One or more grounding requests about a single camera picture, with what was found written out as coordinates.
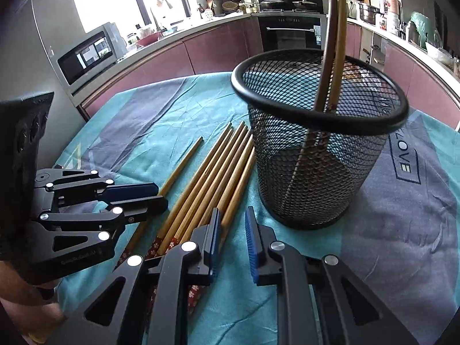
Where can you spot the teal grey printed tablecloth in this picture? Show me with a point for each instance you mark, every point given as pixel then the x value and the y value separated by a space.
pixel 395 240

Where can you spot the black lidded frying pan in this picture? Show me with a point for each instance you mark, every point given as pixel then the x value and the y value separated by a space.
pixel 304 5

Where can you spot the pink electric kettle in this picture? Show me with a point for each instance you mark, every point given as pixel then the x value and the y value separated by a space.
pixel 392 5

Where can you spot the pink bowl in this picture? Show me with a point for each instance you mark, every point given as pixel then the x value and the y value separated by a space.
pixel 149 37

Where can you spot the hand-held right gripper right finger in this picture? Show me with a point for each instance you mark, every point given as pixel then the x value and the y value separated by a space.
pixel 251 248

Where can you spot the mauve kitchen base cabinets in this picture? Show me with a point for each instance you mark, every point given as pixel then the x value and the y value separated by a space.
pixel 161 61

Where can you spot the bundle of bamboo chopsticks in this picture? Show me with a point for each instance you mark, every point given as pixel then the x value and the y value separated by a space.
pixel 215 172

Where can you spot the green plastic bag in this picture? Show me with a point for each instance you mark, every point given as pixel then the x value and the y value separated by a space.
pixel 426 28

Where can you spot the white kitchen countertop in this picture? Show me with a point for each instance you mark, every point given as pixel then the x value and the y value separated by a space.
pixel 201 25

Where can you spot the grey refrigerator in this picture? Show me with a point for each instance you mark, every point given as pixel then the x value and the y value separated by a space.
pixel 32 61

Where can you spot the silver microwave oven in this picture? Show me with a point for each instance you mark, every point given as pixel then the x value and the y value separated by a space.
pixel 86 57

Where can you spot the stainless steel pot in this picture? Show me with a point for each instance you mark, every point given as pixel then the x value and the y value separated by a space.
pixel 368 12

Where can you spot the black lidded cooking pot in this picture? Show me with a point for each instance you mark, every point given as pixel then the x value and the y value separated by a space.
pixel 272 4

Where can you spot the steel thermos bottle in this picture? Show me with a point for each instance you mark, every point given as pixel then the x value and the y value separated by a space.
pixel 412 32

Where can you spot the person's left hand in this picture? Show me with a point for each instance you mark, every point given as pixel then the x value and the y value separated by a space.
pixel 21 294

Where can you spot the black mesh utensil holder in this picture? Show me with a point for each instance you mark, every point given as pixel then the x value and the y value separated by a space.
pixel 316 172

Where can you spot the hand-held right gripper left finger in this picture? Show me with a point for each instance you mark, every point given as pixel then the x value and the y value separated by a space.
pixel 215 244

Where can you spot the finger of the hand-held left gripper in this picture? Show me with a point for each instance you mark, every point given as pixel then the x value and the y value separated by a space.
pixel 151 205
pixel 133 191

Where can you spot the black built-in oven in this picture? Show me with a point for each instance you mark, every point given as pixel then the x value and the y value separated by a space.
pixel 287 36

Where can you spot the chrome kitchen faucet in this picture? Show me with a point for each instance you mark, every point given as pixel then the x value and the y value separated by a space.
pixel 155 18

